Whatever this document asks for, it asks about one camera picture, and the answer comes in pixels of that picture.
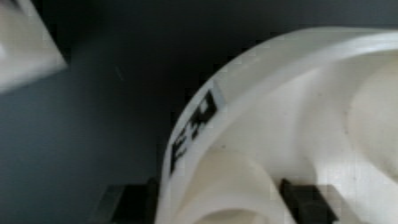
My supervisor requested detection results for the white obstacle wall left piece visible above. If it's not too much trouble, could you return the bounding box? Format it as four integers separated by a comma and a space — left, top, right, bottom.
0, 0, 67, 94

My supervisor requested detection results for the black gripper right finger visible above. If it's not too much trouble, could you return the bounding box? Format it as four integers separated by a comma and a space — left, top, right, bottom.
278, 179, 339, 224

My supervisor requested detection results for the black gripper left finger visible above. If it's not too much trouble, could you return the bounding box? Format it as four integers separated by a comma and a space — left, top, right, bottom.
88, 179, 159, 224

